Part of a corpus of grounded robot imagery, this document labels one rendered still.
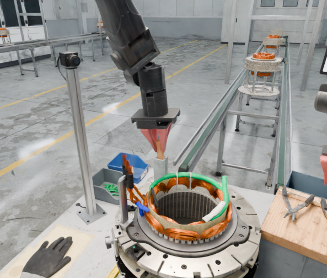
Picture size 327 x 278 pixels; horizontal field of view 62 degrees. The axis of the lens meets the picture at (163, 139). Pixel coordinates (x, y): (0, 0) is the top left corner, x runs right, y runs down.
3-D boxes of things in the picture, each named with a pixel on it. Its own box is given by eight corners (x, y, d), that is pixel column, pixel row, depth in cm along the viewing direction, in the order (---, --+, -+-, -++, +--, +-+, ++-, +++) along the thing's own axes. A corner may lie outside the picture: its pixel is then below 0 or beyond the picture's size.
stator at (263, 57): (252, 71, 272) (255, 51, 264) (275, 74, 261) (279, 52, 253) (245, 75, 255) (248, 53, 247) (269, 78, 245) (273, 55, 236)
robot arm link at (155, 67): (143, 65, 54) (168, 60, 56) (130, 62, 59) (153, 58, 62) (147, 99, 57) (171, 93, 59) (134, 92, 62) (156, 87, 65)
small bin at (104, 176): (134, 188, 123) (134, 174, 120) (118, 207, 111) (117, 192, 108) (104, 180, 129) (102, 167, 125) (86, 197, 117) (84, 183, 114)
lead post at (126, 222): (119, 228, 57) (114, 181, 52) (127, 220, 59) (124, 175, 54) (125, 231, 56) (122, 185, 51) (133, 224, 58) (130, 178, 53)
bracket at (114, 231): (121, 242, 60) (119, 224, 58) (124, 254, 57) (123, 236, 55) (112, 244, 59) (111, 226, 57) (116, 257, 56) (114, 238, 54)
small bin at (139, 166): (149, 170, 137) (149, 157, 134) (138, 185, 125) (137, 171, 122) (121, 164, 142) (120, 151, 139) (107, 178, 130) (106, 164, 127)
